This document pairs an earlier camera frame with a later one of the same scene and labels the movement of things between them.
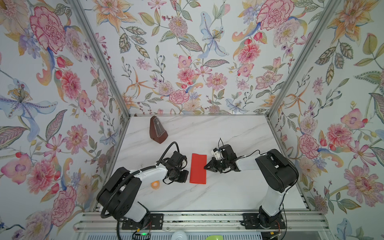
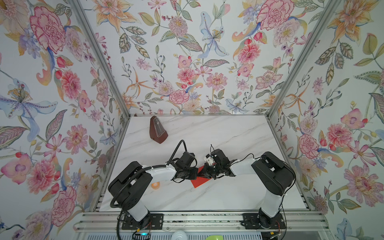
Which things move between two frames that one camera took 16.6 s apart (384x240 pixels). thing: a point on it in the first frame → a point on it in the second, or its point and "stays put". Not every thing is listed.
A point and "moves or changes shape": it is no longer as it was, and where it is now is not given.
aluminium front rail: (295, 221) stays put
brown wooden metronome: (157, 131) stays put
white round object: (179, 235) stays put
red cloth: (198, 174) moves or changes shape
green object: (215, 237) stays put
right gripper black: (213, 166) → (206, 171)
